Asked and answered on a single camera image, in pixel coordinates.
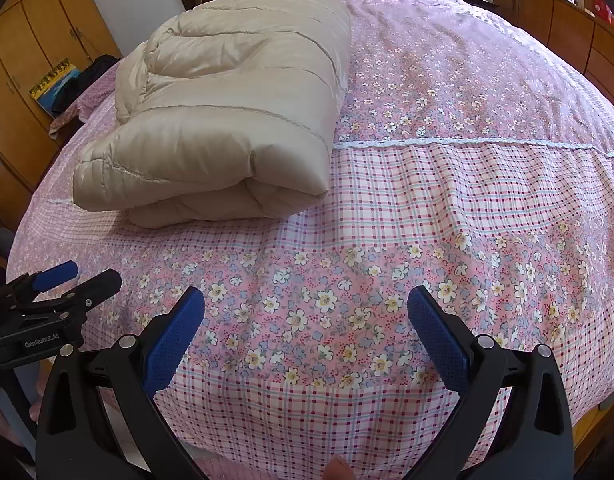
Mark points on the yellow and blue picture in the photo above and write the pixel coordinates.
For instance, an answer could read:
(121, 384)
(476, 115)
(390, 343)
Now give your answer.
(52, 87)

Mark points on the dark wooden nightstand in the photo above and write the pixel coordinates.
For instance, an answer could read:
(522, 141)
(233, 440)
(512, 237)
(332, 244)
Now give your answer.
(474, 0)

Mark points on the black bag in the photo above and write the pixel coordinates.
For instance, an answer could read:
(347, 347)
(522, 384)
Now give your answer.
(94, 72)

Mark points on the person's right hand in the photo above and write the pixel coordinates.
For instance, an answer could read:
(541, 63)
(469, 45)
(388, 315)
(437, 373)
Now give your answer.
(339, 469)

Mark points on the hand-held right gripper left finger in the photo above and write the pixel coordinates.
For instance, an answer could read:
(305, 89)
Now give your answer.
(169, 342)

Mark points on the pink floral cloth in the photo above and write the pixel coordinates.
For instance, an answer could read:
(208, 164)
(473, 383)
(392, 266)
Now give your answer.
(87, 104)

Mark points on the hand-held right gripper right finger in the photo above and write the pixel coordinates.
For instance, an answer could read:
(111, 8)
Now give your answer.
(439, 341)

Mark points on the wooden dresser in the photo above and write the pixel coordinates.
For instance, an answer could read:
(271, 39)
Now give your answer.
(562, 25)

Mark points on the red mug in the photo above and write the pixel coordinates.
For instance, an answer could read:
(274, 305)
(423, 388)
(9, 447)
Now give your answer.
(604, 5)

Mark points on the wooden wardrobe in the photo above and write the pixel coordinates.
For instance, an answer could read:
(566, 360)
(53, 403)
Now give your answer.
(27, 50)

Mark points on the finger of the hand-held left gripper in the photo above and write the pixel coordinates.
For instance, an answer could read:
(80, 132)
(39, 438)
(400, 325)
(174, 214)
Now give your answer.
(54, 276)
(94, 290)

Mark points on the bed with pink floral bedspread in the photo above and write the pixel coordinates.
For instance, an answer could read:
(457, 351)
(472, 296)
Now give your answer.
(387, 210)

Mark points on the beige puffer jacket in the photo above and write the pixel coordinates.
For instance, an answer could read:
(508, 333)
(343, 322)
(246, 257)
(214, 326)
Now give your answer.
(227, 110)

